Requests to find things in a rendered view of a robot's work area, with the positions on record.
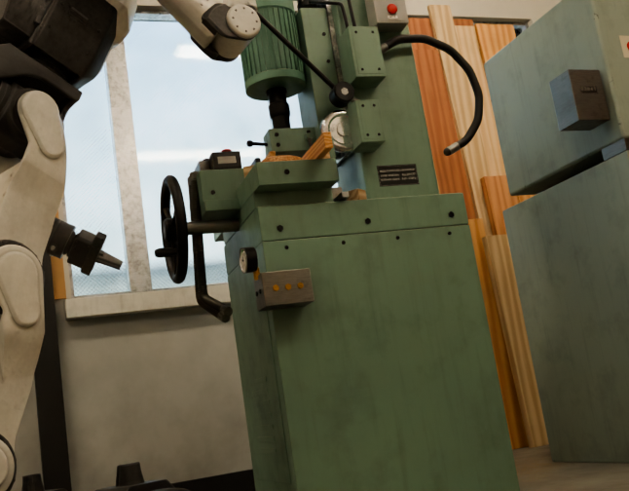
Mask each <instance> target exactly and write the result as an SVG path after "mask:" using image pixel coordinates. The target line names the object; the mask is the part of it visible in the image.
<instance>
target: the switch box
mask: <svg viewBox="0 0 629 491"><path fill-rule="evenodd" d="M364 1H365V6H366V12H367V17H368V23H369V26H378V31H379V32H401V31H402V30H403V29H404V28H405V27H406V25H407V24H408V23H409V20H408V15H407V10H406V4H405V0H364ZM389 4H394V5H395V6H396V7H397V12H396V13H395V14H391V13H389V12H388V9H387V7H388V5H389ZM388 16H397V17H398V19H389V18H388Z"/></svg>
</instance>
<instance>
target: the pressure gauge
mask: <svg viewBox="0 0 629 491"><path fill-rule="evenodd" d="M242 258H243V261H242ZM240 268H241V271H242V272H243V273H244V274H245V273H253V277H254V280H255V281H257V280H258V275H259V274H260V270H259V267H258V258H257V252H256V249H255V248H254V247H253V246H251V247H241V248H240Z"/></svg>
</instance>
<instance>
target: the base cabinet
mask: <svg viewBox="0 0 629 491"><path fill-rule="evenodd" d="M256 252H257V258H258V267H259V270H260V274H261V273H266V272H275V271H285V270H296V269H306V268H310V272H311V279H312V285H313V292H314V302H312V303H310V304H308V305H307V306H305V307H296V308H287V309H278V310H270V311H262V312H258V310H257V302H256V295H255V288H254V281H253V280H254V277H253V273H245V274H244V273H243V272H242V271H241V265H239V266H238V267H237V268H236V269H235V270H234V271H233V272H232V273H231V274H230V275H229V276H228V284H229V291H230V299H231V306H232V309H233V321H234V329H235V335H236V343H237V351H238V358H239V366H240V379H241V386H242V394H243V402H244V409H245V417H246V424H247V431H248V438H249V446H250V454H251V461H252V468H253V475H254V483H255V490H256V491H520V487H519V482H518V477H517V471H516V467H515V462H514V457H513V452H512V446H511V441H510V436H509V431H508V426H507V421H506V416H505V411H504V406H503V400H502V395H501V390H500V380H499V376H498V371H497V366H496V361H495V355H494V350H493V345H492V340H491V334H490V329H489V325H488V320H487V315H486V309H485V304H484V299H483V294H482V288H481V283H480V279H479V274H478V268H477V263H476V258H475V253H474V248H473V242H472V238H471V233H470V228H469V225H458V226H446V227H434V228H424V229H412V230H400V231H388V232H377V233H365V234H354V235H343V236H331V237H319V238H307V239H296V240H285V241H273V242H263V243H262V244H260V245H259V246H258V247H257V248H256Z"/></svg>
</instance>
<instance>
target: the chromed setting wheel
mask: <svg viewBox="0 0 629 491"><path fill-rule="evenodd" d="M323 132H331V137H333V143H334V149H335V151H336V152H340V153H349V152H351V151H352V150H353V143H352V135H351V128H350V123H349V114H348V111H347V110H334V111H332V112H330V113H328V114H327V115H326V116H325V117H324V118H323V120H322V122H321V126H320V133H321V134H322V133H323Z"/></svg>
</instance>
